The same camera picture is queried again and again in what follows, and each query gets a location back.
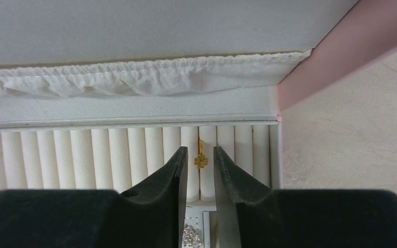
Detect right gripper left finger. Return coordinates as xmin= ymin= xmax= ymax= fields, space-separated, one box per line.
xmin=0 ymin=147 xmax=188 ymax=247

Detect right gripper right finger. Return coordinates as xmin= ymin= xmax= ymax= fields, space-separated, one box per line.
xmin=213 ymin=147 xmax=397 ymax=247

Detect gold ring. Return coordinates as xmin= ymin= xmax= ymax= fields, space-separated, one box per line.
xmin=194 ymin=139 xmax=209 ymax=169

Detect pink jewelry box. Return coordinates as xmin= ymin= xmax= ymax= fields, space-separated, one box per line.
xmin=0 ymin=1 xmax=397 ymax=247

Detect earrings in box tray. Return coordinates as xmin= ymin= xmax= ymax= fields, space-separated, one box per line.
xmin=182 ymin=225 xmax=202 ymax=248

